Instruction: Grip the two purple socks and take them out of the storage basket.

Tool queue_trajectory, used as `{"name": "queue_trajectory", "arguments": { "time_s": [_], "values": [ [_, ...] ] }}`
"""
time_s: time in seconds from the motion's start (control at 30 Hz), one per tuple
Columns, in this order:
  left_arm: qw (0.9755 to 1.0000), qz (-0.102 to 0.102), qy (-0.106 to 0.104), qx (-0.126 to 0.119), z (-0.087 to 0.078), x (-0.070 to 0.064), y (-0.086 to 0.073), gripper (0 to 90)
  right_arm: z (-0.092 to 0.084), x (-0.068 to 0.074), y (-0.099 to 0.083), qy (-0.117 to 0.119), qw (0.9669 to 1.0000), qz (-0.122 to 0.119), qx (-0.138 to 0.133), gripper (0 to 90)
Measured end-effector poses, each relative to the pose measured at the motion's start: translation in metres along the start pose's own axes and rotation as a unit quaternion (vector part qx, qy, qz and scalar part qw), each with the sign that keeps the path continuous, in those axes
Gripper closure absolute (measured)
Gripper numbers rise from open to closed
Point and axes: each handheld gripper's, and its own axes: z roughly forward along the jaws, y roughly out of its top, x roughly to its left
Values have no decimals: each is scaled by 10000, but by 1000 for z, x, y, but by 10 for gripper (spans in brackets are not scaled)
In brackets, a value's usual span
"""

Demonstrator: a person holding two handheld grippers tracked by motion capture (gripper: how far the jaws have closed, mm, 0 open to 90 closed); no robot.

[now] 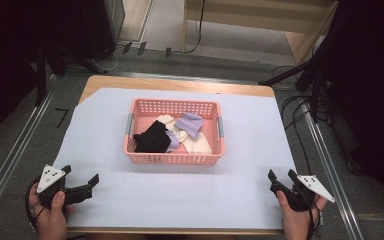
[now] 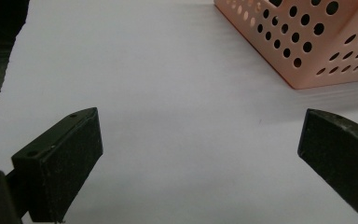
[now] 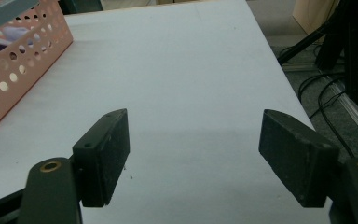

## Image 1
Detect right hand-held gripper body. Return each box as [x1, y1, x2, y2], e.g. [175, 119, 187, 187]
[286, 174, 336, 213]

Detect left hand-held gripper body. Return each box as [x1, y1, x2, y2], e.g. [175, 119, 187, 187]
[36, 164, 69, 209]

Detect person's left hand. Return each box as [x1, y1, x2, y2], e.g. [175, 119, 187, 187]
[28, 179, 76, 240]

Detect person's right hand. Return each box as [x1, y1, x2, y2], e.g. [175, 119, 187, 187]
[276, 190, 330, 240]

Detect black sock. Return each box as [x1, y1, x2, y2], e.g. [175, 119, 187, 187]
[132, 120, 172, 155]

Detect cream sock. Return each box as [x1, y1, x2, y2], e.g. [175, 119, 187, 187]
[175, 128, 213, 155]

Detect black tripod stand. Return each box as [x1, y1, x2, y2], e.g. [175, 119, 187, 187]
[258, 19, 354, 124]

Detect light blue table mat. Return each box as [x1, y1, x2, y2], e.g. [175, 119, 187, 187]
[53, 86, 297, 231]

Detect pink plastic basket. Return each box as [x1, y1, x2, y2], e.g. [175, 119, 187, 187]
[123, 97, 227, 167]

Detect small purple sock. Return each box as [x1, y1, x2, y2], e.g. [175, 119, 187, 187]
[164, 129, 181, 154]

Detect large purple sock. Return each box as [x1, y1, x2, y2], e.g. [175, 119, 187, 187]
[173, 111, 205, 141]

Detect white sock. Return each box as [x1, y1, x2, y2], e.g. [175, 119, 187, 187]
[155, 113, 178, 132]

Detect wooden table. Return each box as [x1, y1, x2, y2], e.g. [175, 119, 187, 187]
[66, 74, 286, 236]

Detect dark cabinet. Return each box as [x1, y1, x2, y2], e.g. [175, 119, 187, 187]
[43, 0, 126, 63]

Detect light wooden shelf unit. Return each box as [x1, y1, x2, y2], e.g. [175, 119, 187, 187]
[182, 0, 340, 66]

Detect metal floor rail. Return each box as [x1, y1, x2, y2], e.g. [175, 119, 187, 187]
[303, 109, 364, 240]
[0, 73, 58, 231]

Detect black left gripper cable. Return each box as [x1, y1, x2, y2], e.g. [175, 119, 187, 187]
[24, 178, 48, 232]

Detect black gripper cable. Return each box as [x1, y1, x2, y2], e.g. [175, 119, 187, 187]
[307, 199, 324, 240]
[24, 178, 48, 232]

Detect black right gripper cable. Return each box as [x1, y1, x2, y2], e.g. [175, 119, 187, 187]
[307, 199, 324, 240]

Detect black floor cables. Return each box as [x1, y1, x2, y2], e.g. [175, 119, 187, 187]
[271, 64, 331, 176]

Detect white floor cable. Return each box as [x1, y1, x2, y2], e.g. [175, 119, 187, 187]
[91, 44, 123, 73]

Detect black hanging cable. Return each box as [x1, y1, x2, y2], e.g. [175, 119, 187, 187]
[183, 0, 207, 55]

